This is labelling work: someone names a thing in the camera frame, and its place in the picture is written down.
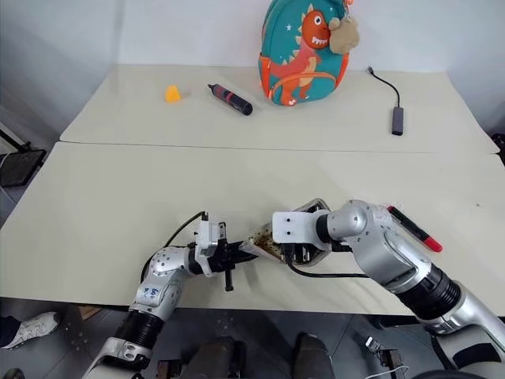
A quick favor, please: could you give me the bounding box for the grey USB hub with cable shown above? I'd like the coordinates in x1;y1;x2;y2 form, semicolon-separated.
366;66;406;137

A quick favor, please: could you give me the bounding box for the black marker with red cap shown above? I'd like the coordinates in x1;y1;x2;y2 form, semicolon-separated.
386;205;443;253

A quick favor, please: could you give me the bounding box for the dark rounded shape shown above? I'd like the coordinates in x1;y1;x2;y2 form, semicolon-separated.
294;333;336;379

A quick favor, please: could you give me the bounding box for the black bulky object beside table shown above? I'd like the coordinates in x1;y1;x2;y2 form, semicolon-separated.
491;133;505;167

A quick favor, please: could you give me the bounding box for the black marker with red band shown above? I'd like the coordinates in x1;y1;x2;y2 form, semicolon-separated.
207;82;253;117

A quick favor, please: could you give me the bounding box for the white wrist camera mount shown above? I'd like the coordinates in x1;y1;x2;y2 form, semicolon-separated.
271;211;319;244
195;219;230;274

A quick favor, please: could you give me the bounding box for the brown block with white cable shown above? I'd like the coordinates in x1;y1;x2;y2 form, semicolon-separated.
365;347;411;379

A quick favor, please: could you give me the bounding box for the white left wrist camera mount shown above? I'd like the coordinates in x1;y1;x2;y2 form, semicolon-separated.
195;219;230;274

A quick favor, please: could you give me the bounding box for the teal dinosaur backpack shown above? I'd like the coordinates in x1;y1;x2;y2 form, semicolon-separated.
258;0;351;107

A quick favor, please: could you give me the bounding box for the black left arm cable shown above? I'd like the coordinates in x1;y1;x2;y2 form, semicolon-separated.
141;212;210;281

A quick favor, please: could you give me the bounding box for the beige plush toy pendant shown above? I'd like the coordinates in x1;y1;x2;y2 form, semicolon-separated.
328;15;361;54

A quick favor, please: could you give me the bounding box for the white sneaker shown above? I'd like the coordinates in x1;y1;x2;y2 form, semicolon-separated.
0;311;62;351

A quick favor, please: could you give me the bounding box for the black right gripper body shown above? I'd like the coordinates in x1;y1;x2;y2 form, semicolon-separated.
280;241;331;268

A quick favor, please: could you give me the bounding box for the black stand beside table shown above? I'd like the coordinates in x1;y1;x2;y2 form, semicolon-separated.
0;122;47;189

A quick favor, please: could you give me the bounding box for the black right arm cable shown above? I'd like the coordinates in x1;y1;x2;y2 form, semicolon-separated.
286;262;372;280

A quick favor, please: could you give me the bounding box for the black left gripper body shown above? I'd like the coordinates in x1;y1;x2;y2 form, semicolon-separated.
208;223;238;292

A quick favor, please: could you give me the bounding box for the grey checked pencil pouch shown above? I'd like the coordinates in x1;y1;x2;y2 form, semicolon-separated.
241;198;333;270

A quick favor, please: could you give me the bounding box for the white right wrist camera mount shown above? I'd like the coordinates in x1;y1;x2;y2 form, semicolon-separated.
271;211;319;244

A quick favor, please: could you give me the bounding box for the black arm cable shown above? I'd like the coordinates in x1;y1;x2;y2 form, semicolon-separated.
286;262;372;280
141;212;210;281

